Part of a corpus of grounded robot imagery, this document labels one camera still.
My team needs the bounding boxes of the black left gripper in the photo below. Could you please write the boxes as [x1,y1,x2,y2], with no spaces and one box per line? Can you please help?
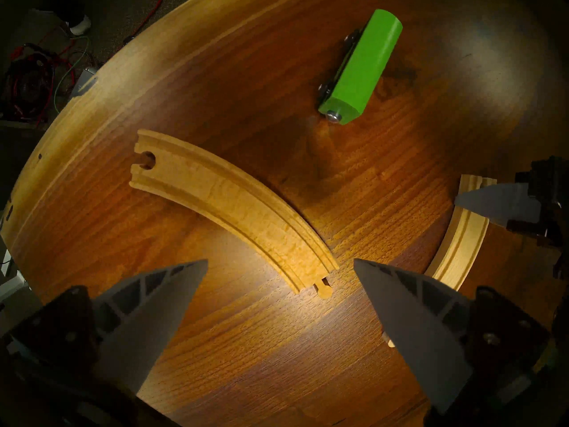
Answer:
[454,156,569,280]

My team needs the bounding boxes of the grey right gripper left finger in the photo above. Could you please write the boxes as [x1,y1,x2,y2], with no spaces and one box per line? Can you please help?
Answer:
[9,259,209,393]

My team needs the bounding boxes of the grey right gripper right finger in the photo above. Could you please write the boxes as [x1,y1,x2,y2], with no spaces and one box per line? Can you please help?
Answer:
[353,258,549,414]

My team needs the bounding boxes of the curved wooden track piece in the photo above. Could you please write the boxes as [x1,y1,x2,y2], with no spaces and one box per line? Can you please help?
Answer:
[381,174,497,347]
[129,129,341,299]

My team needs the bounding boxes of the green toy bus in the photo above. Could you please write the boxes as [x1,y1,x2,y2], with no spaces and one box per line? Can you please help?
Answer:
[317,9,404,125]

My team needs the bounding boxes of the grey metal box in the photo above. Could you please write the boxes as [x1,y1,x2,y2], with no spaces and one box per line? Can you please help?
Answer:
[69,66,99,100]

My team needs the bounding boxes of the small white object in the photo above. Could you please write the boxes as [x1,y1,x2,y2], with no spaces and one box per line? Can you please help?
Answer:
[60,13,92,36]

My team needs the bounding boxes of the tangled red black cables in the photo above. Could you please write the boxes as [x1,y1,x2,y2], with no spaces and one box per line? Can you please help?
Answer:
[0,41,74,129]

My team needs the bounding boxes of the red cable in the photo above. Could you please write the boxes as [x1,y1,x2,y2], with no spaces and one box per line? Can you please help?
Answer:
[122,0,167,46]

